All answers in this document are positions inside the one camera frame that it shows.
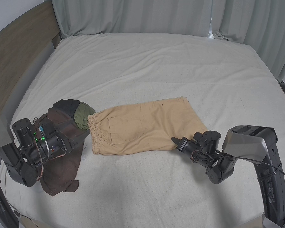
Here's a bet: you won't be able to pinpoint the beige shorts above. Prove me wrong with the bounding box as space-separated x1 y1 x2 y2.
87 96 208 156

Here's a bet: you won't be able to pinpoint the olive green garment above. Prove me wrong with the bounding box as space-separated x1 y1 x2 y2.
74 102 96 130

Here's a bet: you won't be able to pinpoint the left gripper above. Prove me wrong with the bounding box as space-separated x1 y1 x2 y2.
39 130 73 158

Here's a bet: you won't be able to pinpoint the bed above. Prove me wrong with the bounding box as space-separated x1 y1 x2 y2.
0 0 285 228

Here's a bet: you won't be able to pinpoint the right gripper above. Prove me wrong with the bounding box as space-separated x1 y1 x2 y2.
176 137 203 156

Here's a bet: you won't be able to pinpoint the brown garment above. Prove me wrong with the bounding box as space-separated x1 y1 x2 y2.
30 108 91 197

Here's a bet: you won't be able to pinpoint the pale grey-green curtain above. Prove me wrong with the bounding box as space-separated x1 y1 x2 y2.
48 0 215 39
211 0 285 82

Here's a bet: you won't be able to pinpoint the black garment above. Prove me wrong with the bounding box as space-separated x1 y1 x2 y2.
53 99 81 123

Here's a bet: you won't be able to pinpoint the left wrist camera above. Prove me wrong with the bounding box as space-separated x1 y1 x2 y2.
39 122 57 138

